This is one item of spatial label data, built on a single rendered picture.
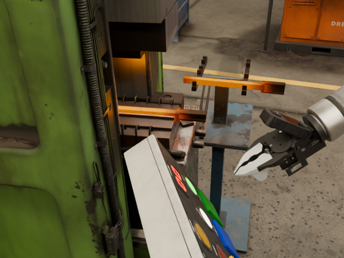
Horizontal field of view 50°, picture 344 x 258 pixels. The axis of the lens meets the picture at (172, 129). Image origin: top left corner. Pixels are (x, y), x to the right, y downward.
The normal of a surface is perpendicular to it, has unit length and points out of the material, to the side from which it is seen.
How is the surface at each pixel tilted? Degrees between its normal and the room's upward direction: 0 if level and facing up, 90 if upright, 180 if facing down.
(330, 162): 0
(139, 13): 90
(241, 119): 0
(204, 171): 0
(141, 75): 90
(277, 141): 30
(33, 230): 90
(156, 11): 90
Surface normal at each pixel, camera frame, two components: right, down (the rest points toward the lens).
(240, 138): -0.02, -0.84
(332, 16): -0.34, 0.51
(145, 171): -0.51, -0.65
